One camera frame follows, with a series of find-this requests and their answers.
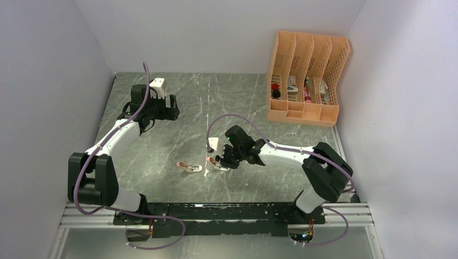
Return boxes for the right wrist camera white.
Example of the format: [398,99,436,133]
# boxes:
[208,137,224,154]

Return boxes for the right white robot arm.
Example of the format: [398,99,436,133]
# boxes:
[207,125,353,223]

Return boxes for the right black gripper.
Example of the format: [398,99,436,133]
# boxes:
[215,143,245,169]

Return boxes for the pink items in organizer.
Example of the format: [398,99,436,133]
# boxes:
[287,76,330,105]

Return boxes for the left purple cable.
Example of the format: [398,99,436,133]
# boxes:
[73,61,186,251]

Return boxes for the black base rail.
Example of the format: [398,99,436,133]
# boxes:
[113,202,325,238]

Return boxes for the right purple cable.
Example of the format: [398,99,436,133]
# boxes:
[206,113,355,247]

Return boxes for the purple cable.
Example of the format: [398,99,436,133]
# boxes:
[206,113,355,247]
[73,61,186,251]

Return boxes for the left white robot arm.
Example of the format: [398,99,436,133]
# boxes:
[68,78,180,224]

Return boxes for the orange file organizer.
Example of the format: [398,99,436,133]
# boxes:
[267,31,351,127]

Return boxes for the pink stapler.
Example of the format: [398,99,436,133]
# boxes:
[177,161,203,173]
[206,157,230,172]

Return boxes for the red black item in organizer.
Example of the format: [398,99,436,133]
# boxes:
[271,83,281,99]

